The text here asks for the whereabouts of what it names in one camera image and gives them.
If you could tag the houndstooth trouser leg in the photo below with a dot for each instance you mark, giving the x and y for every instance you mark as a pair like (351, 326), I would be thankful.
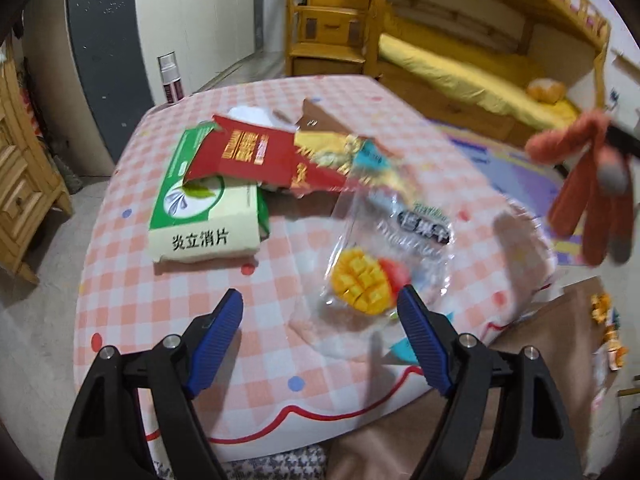
(280, 465)

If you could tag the orange plush pillow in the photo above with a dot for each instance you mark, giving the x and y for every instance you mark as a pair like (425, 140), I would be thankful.
(546, 91)

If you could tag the torn red carton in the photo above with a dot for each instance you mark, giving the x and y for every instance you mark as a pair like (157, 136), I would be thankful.
(250, 160)

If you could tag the pink checkered tablecloth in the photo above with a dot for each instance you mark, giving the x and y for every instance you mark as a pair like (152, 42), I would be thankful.
(150, 310)

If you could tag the clear mango print packet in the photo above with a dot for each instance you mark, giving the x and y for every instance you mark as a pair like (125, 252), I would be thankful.
(380, 250)

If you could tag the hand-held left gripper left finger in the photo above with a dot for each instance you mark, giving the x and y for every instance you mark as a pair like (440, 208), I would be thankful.
(215, 340)

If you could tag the green medicine box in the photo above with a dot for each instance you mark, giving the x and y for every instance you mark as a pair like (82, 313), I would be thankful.
(200, 240)

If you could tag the teal packet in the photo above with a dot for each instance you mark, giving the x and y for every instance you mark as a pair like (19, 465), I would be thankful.
(372, 156)

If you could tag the wooden bunk bed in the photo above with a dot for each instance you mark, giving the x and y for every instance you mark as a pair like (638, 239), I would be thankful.
(550, 0)

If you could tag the wooden cabinet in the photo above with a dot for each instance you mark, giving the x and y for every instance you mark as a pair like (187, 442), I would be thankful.
(25, 185)

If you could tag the white and grey wardrobe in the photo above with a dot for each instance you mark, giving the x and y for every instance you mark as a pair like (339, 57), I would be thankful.
(175, 10)

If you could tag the dark patterned cloth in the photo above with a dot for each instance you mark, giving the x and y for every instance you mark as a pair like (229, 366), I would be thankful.
(67, 170)

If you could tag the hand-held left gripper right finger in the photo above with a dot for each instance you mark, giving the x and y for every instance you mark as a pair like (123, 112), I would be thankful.
(425, 340)

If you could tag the brown paper bag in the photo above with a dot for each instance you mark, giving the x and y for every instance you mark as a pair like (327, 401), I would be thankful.
(380, 440)

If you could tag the purple cartoon rug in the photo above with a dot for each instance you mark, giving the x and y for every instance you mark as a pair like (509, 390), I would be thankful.
(500, 170)

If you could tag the white spray bottle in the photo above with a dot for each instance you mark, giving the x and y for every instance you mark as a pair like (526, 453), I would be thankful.
(172, 85)

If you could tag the yellow bed sheet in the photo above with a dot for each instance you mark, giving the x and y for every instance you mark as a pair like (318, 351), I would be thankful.
(450, 70)

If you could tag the white tissue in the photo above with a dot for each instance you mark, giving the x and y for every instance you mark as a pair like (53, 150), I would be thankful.
(250, 115)

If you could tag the wooden stair drawers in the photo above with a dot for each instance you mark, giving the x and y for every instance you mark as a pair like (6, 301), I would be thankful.
(330, 25)

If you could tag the orange peel piece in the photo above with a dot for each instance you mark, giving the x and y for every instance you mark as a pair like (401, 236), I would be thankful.
(604, 307)
(618, 352)

